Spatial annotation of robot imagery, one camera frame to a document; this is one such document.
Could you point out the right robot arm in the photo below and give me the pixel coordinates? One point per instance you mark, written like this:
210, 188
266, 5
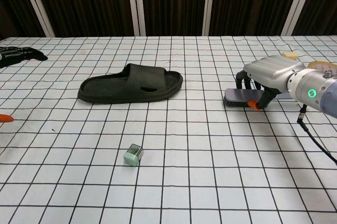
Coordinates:
318, 92

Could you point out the yellow clear tape roll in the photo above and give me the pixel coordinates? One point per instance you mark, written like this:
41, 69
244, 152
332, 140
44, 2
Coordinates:
322, 65

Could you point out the small green clip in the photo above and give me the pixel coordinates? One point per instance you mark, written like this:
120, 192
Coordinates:
133, 155

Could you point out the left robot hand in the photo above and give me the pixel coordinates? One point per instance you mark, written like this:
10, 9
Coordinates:
18, 54

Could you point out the purple scrub brush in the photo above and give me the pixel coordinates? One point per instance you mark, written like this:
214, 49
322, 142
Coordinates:
237, 96

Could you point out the white black-grid tablecloth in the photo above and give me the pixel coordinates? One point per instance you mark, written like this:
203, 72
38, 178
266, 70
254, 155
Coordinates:
184, 168

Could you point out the black rubber slipper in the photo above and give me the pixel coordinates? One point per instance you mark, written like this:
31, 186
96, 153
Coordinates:
113, 89

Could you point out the pale yellow sponge block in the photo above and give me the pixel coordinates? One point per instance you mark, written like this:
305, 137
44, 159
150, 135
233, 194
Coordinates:
290, 55

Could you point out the white screen frame post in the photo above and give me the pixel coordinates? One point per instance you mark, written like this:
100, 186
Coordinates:
209, 2
39, 8
295, 2
137, 2

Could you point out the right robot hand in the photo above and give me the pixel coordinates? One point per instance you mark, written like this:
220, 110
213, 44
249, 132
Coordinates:
273, 72

